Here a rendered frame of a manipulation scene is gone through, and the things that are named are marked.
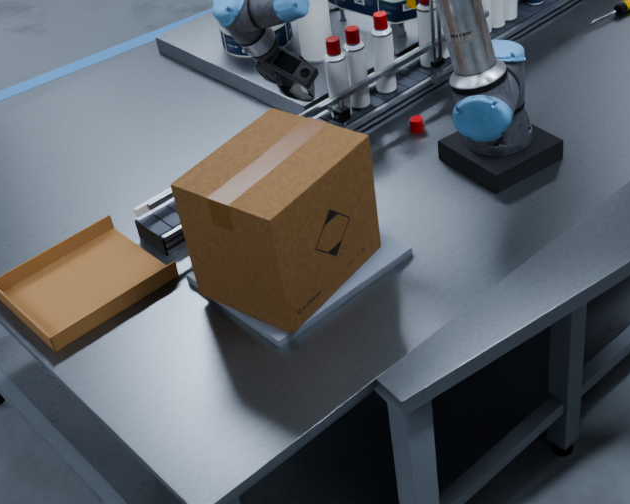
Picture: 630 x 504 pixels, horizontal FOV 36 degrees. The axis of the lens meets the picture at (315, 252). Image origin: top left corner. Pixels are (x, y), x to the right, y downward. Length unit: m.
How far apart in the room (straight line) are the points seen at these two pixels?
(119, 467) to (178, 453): 0.85
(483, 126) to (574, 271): 0.34
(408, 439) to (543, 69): 1.17
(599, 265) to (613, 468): 0.85
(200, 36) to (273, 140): 1.07
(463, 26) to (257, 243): 0.58
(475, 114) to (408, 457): 0.68
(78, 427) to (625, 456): 1.44
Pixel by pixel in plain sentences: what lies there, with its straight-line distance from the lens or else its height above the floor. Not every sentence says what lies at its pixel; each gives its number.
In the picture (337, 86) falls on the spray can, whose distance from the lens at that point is 2.30.
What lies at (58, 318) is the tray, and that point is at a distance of 2.03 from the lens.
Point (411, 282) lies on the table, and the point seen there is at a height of 0.83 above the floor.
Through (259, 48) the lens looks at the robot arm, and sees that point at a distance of 2.12.
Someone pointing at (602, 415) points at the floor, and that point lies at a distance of 2.79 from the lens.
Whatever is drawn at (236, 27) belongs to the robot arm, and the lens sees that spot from 2.07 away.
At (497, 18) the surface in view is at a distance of 2.69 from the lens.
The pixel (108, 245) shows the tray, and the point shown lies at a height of 0.83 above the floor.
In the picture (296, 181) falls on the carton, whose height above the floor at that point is 1.12.
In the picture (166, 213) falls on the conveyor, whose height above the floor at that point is 0.88.
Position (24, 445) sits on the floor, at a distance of 3.01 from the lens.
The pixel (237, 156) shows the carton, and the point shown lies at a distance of 1.82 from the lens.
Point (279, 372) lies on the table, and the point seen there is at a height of 0.83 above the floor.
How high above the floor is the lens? 2.08
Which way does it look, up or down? 38 degrees down
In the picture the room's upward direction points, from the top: 9 degrees counter-clockwise
